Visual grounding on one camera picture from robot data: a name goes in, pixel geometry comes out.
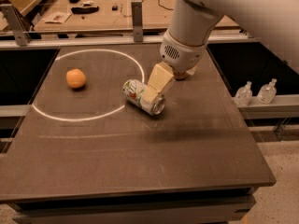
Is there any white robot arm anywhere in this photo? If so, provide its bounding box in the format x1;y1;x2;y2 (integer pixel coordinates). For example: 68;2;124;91
142;0;299;105

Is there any orange fruit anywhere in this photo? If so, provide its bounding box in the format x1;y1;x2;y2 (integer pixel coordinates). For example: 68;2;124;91
66;69;86;89

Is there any white paper card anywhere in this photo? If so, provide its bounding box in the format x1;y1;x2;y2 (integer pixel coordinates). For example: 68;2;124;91
43;11;71;24

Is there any silver green 7up can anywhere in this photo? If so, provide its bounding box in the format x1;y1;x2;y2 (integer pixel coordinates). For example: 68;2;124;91
122;79;165;116

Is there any gold LaCroix can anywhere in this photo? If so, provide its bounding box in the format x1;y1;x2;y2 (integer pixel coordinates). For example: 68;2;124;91
174;72;188;80

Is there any clear bottle right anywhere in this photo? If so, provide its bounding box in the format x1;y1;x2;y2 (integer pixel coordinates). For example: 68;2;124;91
257;78;277;104

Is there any clear bottle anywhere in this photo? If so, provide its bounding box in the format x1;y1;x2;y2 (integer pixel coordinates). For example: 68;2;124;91
257;78;277;104
234;81;252;107

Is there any middle metal bracket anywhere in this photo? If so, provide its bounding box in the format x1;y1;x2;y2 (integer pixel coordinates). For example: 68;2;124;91
131;1;143;42

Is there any metal bracket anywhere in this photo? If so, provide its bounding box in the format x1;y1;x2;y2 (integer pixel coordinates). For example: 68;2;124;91
0;4;31;46
131;1;143;42

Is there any clear bottle left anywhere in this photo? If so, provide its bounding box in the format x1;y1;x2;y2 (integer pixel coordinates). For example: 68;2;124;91
234;81;252;107

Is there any wooden background desk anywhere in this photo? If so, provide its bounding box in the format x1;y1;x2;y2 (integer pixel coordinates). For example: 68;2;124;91
32;0;241;35

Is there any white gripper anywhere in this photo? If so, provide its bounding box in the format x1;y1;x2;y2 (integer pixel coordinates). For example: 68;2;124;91
142;31;206;105

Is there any black tool on desk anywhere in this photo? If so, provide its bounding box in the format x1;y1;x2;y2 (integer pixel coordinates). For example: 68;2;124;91
71;7;99;14

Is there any left metal bracket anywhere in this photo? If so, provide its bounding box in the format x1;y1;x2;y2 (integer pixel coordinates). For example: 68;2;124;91
0;4;31;46

